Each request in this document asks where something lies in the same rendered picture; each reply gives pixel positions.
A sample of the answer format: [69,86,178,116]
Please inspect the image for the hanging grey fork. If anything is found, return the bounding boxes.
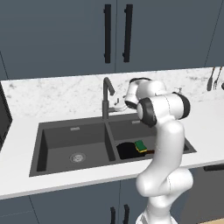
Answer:
[213,66,224,91]

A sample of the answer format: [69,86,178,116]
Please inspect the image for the black appliance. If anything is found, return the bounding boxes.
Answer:
[0,82,13,153]

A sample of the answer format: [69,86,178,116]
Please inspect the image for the hanging grey spoon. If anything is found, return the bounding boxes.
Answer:
[206,66,217,92]

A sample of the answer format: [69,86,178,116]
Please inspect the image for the short black cupboard handle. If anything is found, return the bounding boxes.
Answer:
[122,203,130,224]
[109,206,116,224]

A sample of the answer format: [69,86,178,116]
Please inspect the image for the green and yellow sponge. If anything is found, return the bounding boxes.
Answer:
[134,139,149,154]

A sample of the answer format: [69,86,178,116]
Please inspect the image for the narrow blue-grey wall cupboard door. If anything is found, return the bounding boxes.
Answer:
[205,5,224,68]

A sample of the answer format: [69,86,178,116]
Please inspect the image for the grey dishwasher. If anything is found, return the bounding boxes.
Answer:
[178,164,224,224]

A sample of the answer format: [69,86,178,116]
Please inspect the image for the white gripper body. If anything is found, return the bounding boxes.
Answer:
[113,98,129,113]

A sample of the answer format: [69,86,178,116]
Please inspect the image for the black dishwasher handle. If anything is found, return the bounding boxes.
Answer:
[203,164,224,172]

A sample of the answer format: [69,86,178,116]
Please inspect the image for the blue-grey base cupboard door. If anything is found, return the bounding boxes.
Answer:
[28,180,122,224]
[118,177,152,224]
[0,194,39,224]

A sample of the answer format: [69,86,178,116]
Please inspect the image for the dark grey double sink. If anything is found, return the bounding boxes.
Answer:
[28,112,197,178]

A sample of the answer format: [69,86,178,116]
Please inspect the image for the dark grey tap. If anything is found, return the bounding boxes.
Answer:
[101,76,116,121]

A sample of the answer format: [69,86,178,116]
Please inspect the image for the black pan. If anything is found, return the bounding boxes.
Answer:
[115,141,156,161]

